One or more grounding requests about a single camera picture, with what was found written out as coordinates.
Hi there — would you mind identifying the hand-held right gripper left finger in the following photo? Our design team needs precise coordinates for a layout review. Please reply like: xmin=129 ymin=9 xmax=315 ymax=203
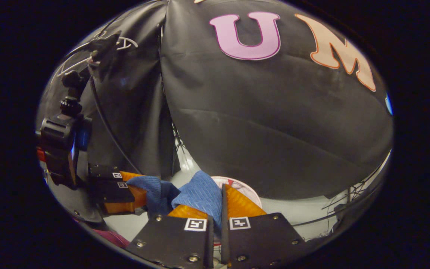
xmin=125 ymin=204 xmax=214 ymax=269

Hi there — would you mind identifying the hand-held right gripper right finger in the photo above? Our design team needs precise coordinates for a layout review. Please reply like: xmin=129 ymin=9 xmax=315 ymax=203
xmin=221 ymin=183 xmax=308 ymax=269

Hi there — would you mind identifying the pink laundry hamper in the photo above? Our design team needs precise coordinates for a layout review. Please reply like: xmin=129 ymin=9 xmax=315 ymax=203
xmin=211 ymin=176 xmax=263 ymax=210

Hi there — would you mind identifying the blue corduroy jacket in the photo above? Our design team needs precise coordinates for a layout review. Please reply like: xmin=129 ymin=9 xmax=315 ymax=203
xmin=125 ymin=171 xmax=224 ymax=239

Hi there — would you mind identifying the white plastic hanger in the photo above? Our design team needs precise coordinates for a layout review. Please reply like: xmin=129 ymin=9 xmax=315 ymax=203
xmin=56 ymin=56 xmax=93 ymax=77

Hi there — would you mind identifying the black clothes rack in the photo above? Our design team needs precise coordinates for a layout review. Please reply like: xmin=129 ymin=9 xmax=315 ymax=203
xmin=321 ymin=176 xmax=381 ymax=228

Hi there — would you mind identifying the white hanger with taped hook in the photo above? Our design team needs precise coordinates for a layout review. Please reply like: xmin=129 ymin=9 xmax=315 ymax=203
xmin=116 ymin=37 xmax=139 ymax=52

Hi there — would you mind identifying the magenta cloth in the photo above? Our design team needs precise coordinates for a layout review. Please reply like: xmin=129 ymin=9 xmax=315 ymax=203
xmin=92 ymin=228 xmax=130 ymax=249

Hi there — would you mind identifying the black backdrop cloth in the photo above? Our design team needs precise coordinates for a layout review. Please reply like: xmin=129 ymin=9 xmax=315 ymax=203
xmin=36 ymin=0 xmax=394 ymax=200

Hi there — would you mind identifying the black cable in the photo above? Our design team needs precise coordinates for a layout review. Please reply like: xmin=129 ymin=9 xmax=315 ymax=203
xmin=88 ymin=73 xmax=143 ymax=175

